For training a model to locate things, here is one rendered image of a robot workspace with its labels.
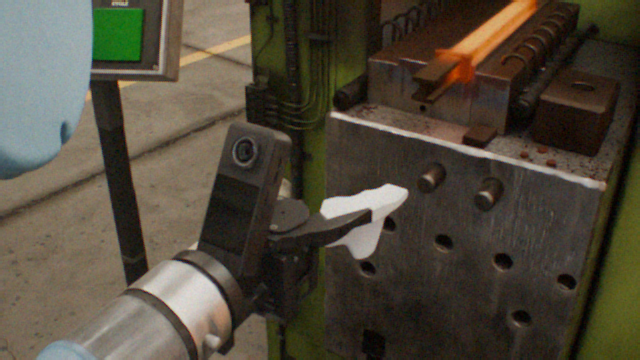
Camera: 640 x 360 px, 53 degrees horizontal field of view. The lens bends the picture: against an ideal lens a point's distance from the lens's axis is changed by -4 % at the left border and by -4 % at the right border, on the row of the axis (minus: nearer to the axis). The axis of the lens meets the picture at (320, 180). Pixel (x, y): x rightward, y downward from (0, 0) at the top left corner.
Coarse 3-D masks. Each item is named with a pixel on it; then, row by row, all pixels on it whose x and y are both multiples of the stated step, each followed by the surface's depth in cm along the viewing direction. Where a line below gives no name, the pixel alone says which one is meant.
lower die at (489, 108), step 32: (480, 0) 118; (512, 0) 111; (544, 0) 112; (416, 32) 102; (448, 32) 99; (512, 32) 96; (544, 32) 99; (384, 64) 91; (416, 64) 88; (480, 64) 86; (512, 64) 87; (384, 96) 93; (448, 96) 88; (480, 96) 85; (512, 96) 85
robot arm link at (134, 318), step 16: (112, 304) 43; (128, 304) 43; (144, 304) 43; (160, 304) 43; (96, 320) 42; (112, 320) 41; (128, 320) 42; (144, 320) 42; (160, 320) 42; (176, 320) 43; (80, 336) 40; (96, 336) 40; (112, 336) 40; (128, 336) 41; (144, 336) 41; (160, 336) 42; (176, 336) 43; (48, 352) 39; (64, 352) 39; (80, 352) 39; (96, 352) 39; (112, 352) 40; (128, 352) 40; (144, 352) 41; (160, 352) 41; (176, 352) 42; (192, 352) 43
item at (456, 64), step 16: (528, 0) 109; (496, 16) 100; (512, 16) 100; (480, 32) 93; (496, 32) 93; (464, 48) 87; (480, 48) 89; (432, 64) 81; (448, 64) 81; (464, 64) 83; (416, 80) 78; (432, 80) 77; (448, 80) 83; (464, 80) 84; (416, 96) 78; (432, 96) 78
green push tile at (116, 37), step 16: (96, 16) 92; (112, 16) 92; (128, 16) 92; (144, 16) 93; (96, 32) 92; (112, 32) 92; (128, 32) 92; (96, 48) 92; (112, 48) 92; (128, 48) 92
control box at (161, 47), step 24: (96, 0) 93; (120, 0) 93; (144, 0) 93; (168, 0) 93; (168, 24) 93; (144, 48) 93; (168, 48) 94; (96, 72) 93; (120, 72) 93; (144, 72) 93; (168, 72) 95
